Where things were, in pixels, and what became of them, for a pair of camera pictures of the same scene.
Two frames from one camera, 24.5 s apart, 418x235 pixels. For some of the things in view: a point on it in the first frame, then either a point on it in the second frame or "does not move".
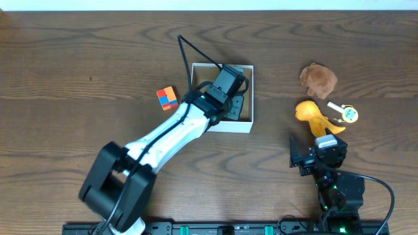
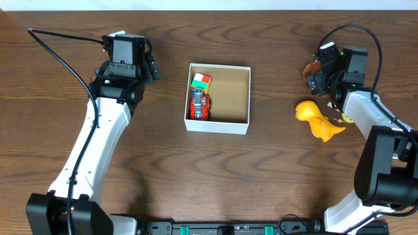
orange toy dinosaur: (308, 111) does not move
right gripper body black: (309, 168) → (324, 83)
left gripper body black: (238, 106) → (152, 68)
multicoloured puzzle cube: (168, 98) → (201, 81)
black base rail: (219, 228) does not move
